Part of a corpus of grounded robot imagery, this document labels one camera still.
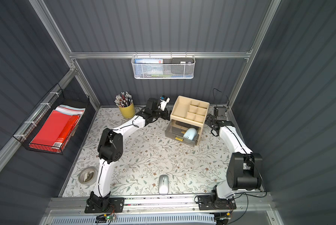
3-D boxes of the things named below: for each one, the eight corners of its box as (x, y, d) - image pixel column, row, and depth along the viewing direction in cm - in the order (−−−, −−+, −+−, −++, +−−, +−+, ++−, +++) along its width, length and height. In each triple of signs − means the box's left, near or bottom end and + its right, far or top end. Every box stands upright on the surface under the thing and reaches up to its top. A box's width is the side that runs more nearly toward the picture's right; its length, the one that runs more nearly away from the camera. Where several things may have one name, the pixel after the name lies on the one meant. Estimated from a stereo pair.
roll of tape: (79, 184, 82) (75, 183, 79) (85, 168, 88) (82, 166, 85) (97, 184, 82) (94, 182, 79) (102, 168, 88) (99, 166, 85)
